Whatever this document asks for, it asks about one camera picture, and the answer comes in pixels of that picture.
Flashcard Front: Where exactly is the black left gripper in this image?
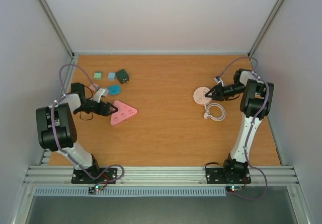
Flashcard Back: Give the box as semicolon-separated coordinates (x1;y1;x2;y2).
75;100;118;117

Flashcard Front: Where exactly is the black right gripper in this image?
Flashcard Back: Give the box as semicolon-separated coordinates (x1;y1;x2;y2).
206;82;246;99

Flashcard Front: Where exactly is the pink round socket base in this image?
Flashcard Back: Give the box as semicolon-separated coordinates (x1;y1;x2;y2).
193;87;212;105

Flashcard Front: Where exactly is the pink triangular power strip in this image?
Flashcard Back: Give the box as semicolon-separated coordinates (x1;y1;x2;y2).
110;100;138;126

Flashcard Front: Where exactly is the cyan blue plug adapter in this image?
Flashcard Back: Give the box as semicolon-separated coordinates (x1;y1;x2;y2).
108;85;121;96

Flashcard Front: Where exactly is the pink small plug adapter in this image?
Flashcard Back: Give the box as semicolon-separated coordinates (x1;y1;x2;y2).
89;84;99;92

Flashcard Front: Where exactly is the light blue plug adapter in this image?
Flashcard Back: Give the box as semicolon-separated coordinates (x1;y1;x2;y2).
107;72;116;81

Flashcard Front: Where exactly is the dark green cube socket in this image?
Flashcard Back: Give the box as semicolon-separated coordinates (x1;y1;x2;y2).
115;69;129;84

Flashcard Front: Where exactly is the light green plug adapter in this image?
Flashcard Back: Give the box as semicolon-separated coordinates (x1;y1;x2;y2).
93;71;103;80

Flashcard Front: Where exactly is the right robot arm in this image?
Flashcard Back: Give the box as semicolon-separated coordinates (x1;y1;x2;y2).
204;68;274;183

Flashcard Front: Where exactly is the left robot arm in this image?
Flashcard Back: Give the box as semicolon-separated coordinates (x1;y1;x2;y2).
36;83;118;183

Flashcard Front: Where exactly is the white power plug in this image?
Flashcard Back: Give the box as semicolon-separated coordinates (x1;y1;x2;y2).
204;112;213;119

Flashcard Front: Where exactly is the left controller board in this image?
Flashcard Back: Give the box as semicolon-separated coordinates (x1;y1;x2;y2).
88;185;105;194

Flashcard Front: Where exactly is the controller board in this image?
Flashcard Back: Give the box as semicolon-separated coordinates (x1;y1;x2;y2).
88;185;105;194
226;185;245;192

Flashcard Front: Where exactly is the right controller board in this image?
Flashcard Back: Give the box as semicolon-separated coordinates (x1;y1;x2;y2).
226;185;245;192

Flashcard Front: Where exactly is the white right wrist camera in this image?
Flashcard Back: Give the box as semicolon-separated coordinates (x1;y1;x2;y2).
214;76;224;87

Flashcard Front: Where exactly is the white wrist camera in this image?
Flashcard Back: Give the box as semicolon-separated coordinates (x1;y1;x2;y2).
93;88;109;103
214;76;224;87

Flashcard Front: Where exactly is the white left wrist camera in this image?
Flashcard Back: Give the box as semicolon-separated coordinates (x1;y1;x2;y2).
93;88;109;103

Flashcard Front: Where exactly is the white coiled power cable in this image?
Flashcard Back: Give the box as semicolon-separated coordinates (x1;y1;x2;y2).
205;103;226;122

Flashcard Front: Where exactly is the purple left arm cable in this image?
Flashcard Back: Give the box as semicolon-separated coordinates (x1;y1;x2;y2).
50;64;125;184

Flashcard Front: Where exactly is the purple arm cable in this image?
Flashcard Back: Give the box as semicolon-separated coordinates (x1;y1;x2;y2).
50;64;125;184
217;56;271;200

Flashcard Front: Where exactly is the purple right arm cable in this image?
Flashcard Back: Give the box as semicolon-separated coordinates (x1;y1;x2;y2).
217;56;271;200

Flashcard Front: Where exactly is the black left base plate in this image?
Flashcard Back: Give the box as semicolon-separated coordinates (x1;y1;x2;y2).
71;165;125;184

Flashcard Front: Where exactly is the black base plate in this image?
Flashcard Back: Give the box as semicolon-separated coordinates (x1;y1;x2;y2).
205;167;252;184
71;165;125;184

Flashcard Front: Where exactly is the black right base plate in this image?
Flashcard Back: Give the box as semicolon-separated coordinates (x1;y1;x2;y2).
205;167;252;184

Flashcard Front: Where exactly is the aluminium front rail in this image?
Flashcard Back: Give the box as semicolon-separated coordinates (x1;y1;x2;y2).
23;166;299;187

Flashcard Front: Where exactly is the grey slotted cable duct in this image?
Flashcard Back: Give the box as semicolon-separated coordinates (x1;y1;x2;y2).
34;186;226;197

